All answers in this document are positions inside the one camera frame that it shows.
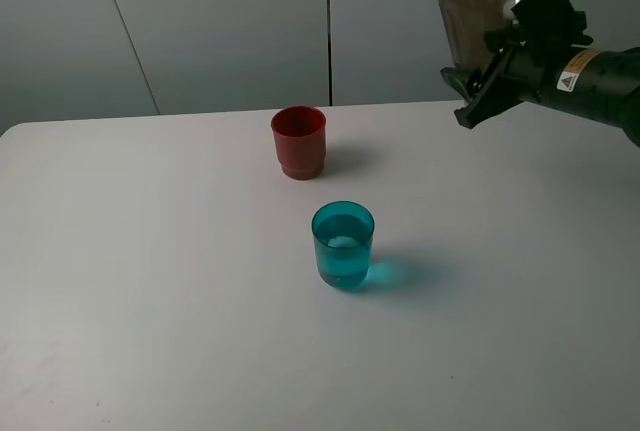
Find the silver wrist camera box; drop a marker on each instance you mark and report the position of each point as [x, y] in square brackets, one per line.
[509, 12]

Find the red plastic cup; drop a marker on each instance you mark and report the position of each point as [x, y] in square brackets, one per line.
[300, 141]

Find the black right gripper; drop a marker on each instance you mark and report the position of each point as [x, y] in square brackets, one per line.
[544, 32]

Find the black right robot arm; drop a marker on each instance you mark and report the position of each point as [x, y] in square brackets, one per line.
[601, 86]

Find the smoky translucent water bottle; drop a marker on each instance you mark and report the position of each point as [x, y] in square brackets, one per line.
[466, 22]

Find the teal translucent plastic cup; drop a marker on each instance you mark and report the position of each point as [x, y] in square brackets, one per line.
[343, 236]

